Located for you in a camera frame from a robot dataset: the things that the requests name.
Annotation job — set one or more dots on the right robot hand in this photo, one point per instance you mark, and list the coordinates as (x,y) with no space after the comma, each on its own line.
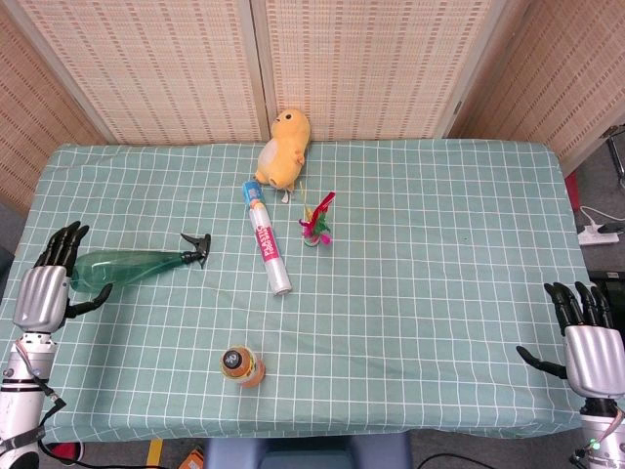
(595,359)

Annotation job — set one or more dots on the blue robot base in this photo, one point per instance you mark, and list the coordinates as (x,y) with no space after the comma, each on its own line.
(307,452)

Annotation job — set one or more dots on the white power strip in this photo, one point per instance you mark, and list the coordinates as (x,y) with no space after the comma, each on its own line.
(598,238)

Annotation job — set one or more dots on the green checked tablecloth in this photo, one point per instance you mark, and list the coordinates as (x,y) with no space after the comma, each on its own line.
(390,317)

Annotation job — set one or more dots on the red and black object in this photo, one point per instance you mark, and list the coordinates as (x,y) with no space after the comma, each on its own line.
(66,449)

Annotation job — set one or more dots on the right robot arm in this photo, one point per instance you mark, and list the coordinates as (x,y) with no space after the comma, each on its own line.
(603,435)

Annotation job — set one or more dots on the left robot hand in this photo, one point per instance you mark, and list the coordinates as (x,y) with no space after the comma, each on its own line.
(41,298)

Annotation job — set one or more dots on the woven bamboo screen panel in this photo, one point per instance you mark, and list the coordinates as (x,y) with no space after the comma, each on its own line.
(161,68)
(29,122)
(371,63)
(561,83)

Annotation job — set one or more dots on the metal chair leg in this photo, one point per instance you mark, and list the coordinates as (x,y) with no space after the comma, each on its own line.
(616,151)

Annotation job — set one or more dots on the yellow plush toy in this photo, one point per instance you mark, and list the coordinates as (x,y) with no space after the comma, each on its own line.
(285,151)

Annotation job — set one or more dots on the orange juice bottle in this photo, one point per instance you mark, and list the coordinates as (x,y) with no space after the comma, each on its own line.
(239,364)

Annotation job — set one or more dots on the feather shuttlecock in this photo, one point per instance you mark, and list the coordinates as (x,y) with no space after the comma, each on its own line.
(317,225)

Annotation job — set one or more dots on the green spray bottle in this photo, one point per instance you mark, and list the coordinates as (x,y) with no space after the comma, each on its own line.
(122,268)

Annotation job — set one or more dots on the orange cardboard box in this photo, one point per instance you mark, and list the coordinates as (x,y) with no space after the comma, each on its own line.
(193,459)

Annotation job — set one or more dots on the plastic wrap roll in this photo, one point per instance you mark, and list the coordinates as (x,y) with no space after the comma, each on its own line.
(266,239)

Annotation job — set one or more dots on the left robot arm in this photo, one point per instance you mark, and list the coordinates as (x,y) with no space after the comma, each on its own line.
(22,386)

